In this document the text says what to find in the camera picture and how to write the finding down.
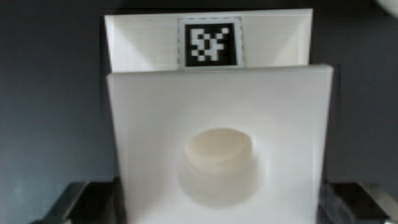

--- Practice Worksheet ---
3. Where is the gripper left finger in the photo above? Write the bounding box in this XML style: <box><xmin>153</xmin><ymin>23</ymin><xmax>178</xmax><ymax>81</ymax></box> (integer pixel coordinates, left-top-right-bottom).
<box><xmin>33</xmin><ymin>182</ymin><xmax>118</xmax><ymax>224</ymax></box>

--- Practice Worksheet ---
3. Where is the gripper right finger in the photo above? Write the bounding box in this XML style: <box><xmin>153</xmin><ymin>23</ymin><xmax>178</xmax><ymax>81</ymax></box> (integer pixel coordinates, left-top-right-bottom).
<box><xmin>319</xmin><ymin>182</ymin><xmax>398</xmax><ymax>224</ymax></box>

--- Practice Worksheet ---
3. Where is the white lamp base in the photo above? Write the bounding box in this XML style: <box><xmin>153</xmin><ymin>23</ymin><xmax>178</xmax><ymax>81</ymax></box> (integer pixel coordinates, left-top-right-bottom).
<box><xmin>105</xmin><ymin>9</ymin><xmax>335</xmax><ymax>224</ymax></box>

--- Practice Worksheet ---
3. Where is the white lamp bulb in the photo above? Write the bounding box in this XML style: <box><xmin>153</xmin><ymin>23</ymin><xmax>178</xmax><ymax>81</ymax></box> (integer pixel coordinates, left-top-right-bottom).
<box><xmin>376</xmin><ymin>0</ymin><xmax>398</xmax><ymax>18</ymax></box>

